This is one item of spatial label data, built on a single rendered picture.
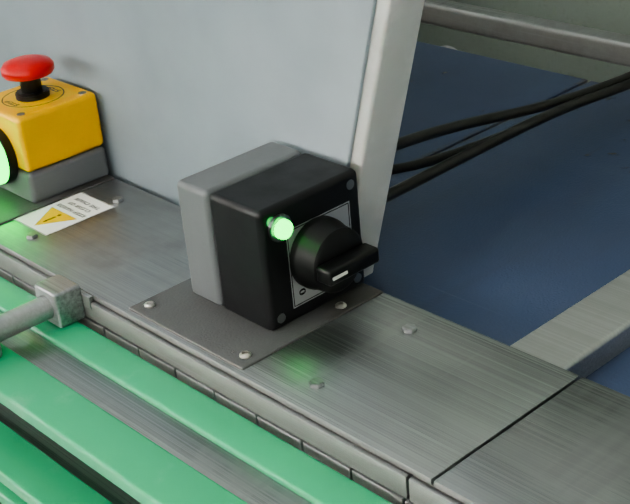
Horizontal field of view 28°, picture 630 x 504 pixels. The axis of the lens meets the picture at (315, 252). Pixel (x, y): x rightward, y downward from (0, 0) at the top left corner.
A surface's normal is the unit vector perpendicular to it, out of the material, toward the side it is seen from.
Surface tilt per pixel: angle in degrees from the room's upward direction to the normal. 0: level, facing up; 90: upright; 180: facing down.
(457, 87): 90
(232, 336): 90
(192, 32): 0
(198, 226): 0
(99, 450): 90
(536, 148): 90
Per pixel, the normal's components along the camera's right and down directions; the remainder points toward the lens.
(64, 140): 0.68, 0.28
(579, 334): -0.08, -0.89
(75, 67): -0.73, 0.36
